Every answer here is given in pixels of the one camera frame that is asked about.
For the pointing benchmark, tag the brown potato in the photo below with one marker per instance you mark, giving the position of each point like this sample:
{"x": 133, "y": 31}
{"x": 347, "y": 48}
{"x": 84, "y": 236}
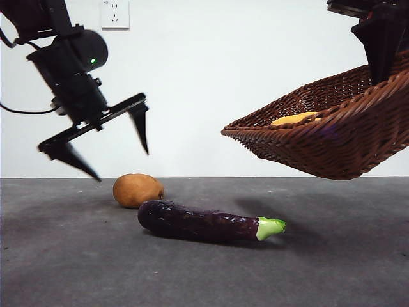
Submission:
{"x": 135, "y": 190}

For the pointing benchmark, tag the white wall socket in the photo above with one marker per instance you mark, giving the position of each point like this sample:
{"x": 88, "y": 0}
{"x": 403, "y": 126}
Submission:
{"x": 115, "y": 16}

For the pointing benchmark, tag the yellow corn cob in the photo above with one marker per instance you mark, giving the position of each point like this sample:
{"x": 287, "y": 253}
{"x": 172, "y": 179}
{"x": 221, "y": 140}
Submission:
{"x": 294, "y": 119}

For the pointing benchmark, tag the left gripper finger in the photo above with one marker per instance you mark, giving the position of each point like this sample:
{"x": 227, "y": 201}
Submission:
{"x": 140, "y": 124}
{"x": 73, "y": 160}

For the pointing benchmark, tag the purple eggplant with green stem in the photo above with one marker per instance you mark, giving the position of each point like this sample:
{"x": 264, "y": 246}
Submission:
{"x": 198, "y": 222}

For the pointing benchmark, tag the brown wicker basket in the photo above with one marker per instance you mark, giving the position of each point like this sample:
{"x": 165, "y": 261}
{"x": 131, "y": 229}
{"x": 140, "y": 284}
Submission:
{"x": 319, "y": 150}

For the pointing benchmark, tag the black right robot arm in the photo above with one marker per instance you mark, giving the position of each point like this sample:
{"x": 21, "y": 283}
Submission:
{"x": 348, "y": 6}

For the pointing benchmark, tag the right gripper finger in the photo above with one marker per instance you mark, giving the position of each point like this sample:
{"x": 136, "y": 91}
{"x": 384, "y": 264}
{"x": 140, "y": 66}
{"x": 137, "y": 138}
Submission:
{"x": 380, "y": 44}

